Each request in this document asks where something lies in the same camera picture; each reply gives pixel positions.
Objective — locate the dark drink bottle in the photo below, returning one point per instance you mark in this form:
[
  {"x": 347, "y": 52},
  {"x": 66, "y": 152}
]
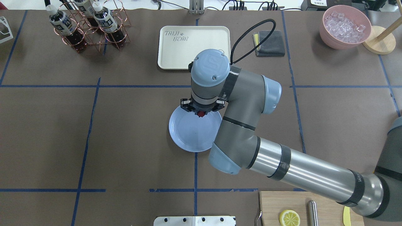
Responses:
[
  {"x": 109, "y": 25},
  {"x": 66, "y": 28},
  {"x": 85, "y": 7}
]

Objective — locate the wooden cup stand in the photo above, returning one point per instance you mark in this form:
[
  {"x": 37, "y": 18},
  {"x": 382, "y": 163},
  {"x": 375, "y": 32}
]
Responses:
[{"x": 381, "y": 41}]

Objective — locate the yellow plastic knife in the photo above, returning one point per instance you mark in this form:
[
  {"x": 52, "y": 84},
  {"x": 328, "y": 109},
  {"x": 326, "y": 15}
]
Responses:
[{"x": 346, "y": 216}]

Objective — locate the pink bowl of ice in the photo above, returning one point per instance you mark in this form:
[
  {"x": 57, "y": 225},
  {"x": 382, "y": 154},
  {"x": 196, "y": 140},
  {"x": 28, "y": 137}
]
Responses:
[{"x": 344, "y": 27}]

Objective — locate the white wire cup rack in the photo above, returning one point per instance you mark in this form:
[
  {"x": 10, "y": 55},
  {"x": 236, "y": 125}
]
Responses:
[{"x": 5, "y": 30}]

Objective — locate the grey folded cloth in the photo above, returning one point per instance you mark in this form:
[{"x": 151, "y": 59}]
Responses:
[{"x": 272, "y": 47}]

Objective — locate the cream bear tray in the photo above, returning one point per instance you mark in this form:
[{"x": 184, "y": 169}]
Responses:
[{"x": 179, "y": 45}]

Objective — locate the steel muddler rod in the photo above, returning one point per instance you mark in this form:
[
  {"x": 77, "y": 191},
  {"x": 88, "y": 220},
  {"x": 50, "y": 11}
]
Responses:
[{"x": 313, "y": 213}]

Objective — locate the blue plate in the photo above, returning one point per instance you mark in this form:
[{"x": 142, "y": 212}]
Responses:
[{"x": 193, "y": 133}]

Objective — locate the wooden cutting board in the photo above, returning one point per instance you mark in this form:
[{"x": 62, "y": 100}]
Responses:
[{"x": 272, "y": 203}]

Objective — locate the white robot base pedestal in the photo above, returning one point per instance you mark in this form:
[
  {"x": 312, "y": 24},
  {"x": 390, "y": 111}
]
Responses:
[{"x": 195, "y": 221}]

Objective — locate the red strawberry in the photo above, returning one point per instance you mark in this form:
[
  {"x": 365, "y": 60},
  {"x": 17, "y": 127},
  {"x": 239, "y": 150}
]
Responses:
[{"x": 201, "y": 113}]

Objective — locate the copper wire bottle rack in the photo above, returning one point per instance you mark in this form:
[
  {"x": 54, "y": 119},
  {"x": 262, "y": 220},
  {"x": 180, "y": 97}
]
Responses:
[{"x": 87, "y": 32}]

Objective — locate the lemon half slice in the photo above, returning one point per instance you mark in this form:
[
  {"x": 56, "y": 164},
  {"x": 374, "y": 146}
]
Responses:
[{"x": 289, "y": 218}]

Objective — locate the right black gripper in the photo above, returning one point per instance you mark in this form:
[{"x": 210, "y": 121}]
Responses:
[{"x": 186, "y": 105}]

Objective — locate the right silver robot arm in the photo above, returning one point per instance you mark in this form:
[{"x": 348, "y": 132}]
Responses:
[{"x": 334, "y": 105}]

